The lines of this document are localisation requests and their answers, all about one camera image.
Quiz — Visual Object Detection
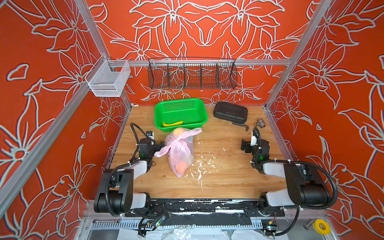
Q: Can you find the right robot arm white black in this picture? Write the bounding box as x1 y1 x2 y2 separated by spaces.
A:
241 127 339 212

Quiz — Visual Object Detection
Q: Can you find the pink plastic bag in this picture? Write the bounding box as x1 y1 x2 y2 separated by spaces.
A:
155 128 203 178

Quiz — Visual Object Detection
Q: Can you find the yellow tape roll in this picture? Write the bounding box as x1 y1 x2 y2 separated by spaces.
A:
312 219 331 235

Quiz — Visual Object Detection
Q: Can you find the black wire wall basket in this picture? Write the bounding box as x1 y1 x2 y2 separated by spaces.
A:
148 57 238 90

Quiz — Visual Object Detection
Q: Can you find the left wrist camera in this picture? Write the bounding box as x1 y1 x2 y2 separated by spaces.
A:
146 131 155 140

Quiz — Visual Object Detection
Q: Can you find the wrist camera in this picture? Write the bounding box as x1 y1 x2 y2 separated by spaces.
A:
250 135 258 147
146 131 155 140

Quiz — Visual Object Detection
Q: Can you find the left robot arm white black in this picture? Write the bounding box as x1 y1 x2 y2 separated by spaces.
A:
94 123 164 217

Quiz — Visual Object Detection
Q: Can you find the green plastic basket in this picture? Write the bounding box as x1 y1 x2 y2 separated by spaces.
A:
154 98 208 132

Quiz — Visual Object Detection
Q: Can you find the orange fruit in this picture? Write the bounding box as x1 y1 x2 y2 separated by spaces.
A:
176 162 189 175

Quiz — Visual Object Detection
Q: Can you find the small metal fitting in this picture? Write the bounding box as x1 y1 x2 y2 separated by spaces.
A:
255 118 266 128

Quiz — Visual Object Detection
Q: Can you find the yellow banana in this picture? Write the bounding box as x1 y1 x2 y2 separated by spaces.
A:
163 121 184 127

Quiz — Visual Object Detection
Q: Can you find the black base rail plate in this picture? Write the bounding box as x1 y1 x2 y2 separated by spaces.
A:
125 197 286 227

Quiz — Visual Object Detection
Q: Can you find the white wire mesh basket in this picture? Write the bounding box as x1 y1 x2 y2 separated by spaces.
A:
85 55 131 97

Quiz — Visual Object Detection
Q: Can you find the peach fruit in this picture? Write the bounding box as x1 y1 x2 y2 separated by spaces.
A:
173 128 186 136

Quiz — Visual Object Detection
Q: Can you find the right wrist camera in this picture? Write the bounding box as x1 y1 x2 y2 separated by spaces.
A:
250 135 258 147

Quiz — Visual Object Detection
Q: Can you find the black plastic case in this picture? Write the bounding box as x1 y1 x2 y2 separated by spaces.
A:
214 101 248 124

